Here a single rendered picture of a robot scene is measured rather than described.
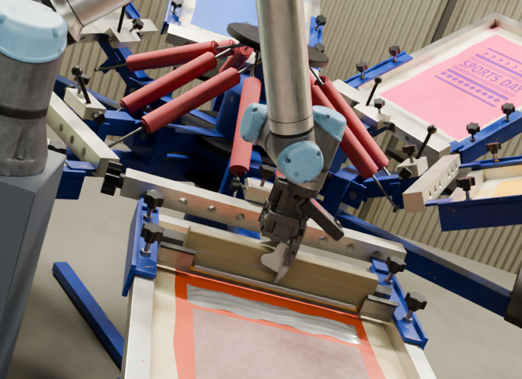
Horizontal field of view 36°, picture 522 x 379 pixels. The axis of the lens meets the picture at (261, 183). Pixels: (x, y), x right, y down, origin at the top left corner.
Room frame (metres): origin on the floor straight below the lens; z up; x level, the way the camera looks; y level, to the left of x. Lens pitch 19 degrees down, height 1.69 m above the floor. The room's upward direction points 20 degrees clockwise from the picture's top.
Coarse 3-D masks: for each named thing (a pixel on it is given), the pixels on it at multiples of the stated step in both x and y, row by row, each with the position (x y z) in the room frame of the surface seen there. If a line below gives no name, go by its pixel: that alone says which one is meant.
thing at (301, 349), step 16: (288, 304) 1.47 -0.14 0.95; (304, 304) 1.50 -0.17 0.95; (336, 320) 1.48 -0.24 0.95; (352, 320) 1.51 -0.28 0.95; (288, 336) 1.35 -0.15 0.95; (304, 336) 1.37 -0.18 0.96; (320, 336) 1.39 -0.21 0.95; (288, 352) 1.29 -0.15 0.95; (304, 352) 1.31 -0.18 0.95; (320, 352) 1.33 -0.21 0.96; (336, 352) 1.36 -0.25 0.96; (352, 352) 1.38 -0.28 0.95; (368, 352) 1.40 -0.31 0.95; (288, 368) 1.24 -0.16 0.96; (304, 368) 1.26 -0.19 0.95; (320, 368) 1.28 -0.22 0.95; (336, 368) 1.30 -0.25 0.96; (352, 368) 1.32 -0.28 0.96; (368, 368) 1.34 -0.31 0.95
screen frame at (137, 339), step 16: (160, 224) 1.57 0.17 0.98; (176, 224) 1.58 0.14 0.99; (192, 224) 1.61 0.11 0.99; (256, 240) 1.65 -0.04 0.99; (320, 256) 1.69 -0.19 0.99; (368, 272) 1.70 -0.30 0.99; (144, 288) 1.27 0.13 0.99; (128, 304) 1.25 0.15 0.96; (144, 304) 1.22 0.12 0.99; (128, 320) 1.17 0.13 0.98; (144, 320) 1.17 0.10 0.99; (128, 336) 1.11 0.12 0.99; (144, 336) 1.12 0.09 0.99; (400, 336) 1.44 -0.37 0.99; (128, 352) 1.06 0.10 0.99; (144, 352) 1.08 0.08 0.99; (400, 352) 1.42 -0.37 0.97; (416, 352) 1.40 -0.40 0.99; (128, 368) 1.02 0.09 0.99; (144, 368) 1.04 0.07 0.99; (416, 368) 1.34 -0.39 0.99
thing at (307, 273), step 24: (192, 240) 1.42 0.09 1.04; (216, 240) 1.43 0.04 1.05; (240, 240) 1.46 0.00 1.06; (192, 264) 1.43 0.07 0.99; (216, 264) 1.44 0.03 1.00; (240, 264) 1.45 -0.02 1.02; (312, 264) 1.48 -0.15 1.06; (336, 264) 1.51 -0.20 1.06; (312, 288) 1.48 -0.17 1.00; (336, 288) 1.50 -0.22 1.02; (360, 288) 1.51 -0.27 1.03
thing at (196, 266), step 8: (200, 264) 1.43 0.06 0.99; (208, 272) 1.42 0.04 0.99; (216, 272) 1.43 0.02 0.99; (224, 272) 1.43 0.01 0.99; (232, 272) 1.45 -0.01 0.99; (240, 280) 1.44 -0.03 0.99; (248, 280) 1.44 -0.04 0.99; (256, 280) 1.45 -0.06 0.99; (264, 280) 1.46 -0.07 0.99; (272, 288) 1.45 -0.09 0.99; (280, 288) 1.46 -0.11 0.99; (288, 288) 1.46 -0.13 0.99; (296, 288) 1.48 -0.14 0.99; (304, 296) 1.47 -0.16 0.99; (312, 296) 1.47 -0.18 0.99; (320, 296) 1.48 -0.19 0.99; (336, 304) 1.48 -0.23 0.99; (344, 304) 1.49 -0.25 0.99; (352, 304) 1.49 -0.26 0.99
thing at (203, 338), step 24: (216, 288) 1.43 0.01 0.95; (240, 288) 1.47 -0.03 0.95; (192, 312) 1.31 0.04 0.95; (216, 312) 1.34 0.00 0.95; (192, 336) 1.23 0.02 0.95; (216, 336) 1.26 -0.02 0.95; (240, 336) 1.29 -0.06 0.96; (264, 336) 1.32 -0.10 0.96; (192, 360) 1.16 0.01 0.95; (216, 360) 1.18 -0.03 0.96; (240, 360) 1.21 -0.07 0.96; (264, 360) 1.24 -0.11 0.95
